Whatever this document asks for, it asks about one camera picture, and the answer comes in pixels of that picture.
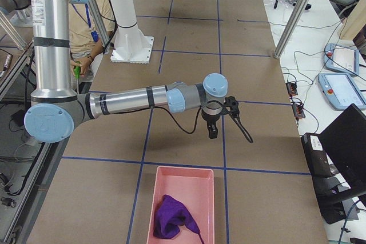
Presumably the black desktop device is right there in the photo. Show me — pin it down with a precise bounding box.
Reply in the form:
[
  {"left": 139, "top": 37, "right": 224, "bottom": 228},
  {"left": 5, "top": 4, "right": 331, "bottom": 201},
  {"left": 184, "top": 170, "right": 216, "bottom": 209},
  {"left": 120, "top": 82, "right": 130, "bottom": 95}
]
[{"left": 301, "top": 133, "right": 339, "bottom": 178}]

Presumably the seated person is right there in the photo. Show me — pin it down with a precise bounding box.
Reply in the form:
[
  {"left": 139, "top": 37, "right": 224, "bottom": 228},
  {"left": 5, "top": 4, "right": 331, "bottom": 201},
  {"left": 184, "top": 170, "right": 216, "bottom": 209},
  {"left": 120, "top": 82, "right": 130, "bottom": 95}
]
[{"left": 69, "top": 0, "right": 114, "bottom": 82}]

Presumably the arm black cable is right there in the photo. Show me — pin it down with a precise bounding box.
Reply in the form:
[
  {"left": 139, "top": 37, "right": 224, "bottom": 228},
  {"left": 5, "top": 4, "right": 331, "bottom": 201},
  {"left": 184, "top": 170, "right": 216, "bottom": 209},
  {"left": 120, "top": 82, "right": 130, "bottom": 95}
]
[{"left": 151, "top": 99, "right": 254, "bottom": 144}]

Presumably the black monitor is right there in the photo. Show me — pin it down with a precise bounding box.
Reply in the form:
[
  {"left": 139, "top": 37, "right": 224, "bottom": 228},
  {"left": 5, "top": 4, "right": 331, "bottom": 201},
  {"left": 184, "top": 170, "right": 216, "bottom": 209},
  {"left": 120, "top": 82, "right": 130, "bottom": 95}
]
[{"left": 319, "top": 104, "right": 365, "bottom": 183}]

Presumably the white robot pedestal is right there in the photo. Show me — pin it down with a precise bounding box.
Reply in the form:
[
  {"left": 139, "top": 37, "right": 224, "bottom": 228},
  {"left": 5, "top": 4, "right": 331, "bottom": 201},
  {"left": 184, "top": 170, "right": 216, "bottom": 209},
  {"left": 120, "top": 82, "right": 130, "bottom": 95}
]
[{"left": 110, "top": 0, "right": 154, "bottom": 64}]

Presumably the purple cloth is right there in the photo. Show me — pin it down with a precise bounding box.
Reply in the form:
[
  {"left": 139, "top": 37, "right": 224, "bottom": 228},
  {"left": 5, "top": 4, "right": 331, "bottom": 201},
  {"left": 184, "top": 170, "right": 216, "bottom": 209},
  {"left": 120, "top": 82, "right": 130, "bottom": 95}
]
[{"left": 153, "top": 194, "right": 205, "bottom": 243}]

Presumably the pink plastic bin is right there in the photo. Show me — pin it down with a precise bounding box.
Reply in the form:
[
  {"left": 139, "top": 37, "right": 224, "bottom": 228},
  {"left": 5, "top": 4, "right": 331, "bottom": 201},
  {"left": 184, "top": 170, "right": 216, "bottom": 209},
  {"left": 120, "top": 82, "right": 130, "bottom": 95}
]
[{"left": 146, "top": 166, "right": 215, "bottom": 243}]

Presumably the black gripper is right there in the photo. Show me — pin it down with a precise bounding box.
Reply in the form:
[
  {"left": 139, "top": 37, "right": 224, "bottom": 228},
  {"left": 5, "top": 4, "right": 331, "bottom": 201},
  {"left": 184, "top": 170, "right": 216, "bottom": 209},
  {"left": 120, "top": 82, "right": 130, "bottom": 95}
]
[{"left": 201, "top": 108, "right": 222, "bottom": 139}]

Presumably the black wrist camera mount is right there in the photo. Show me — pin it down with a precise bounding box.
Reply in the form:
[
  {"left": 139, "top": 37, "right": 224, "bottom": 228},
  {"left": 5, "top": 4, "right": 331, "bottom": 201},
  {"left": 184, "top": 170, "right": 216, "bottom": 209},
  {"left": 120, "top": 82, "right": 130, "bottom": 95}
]
[{"left": 224, "top": 96, "right": 240, "bottom": 120}]

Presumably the teach pendant near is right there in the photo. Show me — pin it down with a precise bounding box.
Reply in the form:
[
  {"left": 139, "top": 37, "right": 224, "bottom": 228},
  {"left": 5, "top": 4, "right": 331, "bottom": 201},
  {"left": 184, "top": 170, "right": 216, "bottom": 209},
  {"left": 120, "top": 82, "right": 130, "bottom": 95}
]
[{"left": 318, "top": 73, "right": 365, "bottom": 110}]

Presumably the aluminium frame post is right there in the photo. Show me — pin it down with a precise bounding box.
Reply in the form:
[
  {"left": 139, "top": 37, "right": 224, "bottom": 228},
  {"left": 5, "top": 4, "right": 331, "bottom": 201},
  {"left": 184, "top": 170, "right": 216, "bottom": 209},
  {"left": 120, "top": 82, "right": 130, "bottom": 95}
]
[{"left": 274, "top": 0, "right": 309, "bottom": 59}]

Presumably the teach pendant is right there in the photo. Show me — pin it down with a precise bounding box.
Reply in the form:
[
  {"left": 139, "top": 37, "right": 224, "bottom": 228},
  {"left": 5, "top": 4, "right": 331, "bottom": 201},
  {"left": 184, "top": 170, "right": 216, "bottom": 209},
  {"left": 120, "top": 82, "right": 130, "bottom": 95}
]
[
  {"left": 318, "top": 73, "right": 365, "bottom": 110},
  {"left": 324, "top": 43, "right": 360, "bottom": 76}
]

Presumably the teach pendant far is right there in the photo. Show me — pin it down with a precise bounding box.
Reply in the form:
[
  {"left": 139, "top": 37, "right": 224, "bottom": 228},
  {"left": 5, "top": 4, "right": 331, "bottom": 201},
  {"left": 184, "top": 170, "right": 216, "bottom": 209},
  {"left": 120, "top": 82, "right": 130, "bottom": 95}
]
[{"left": 324, "top": 43, "right": 360, "bottom": 76}]

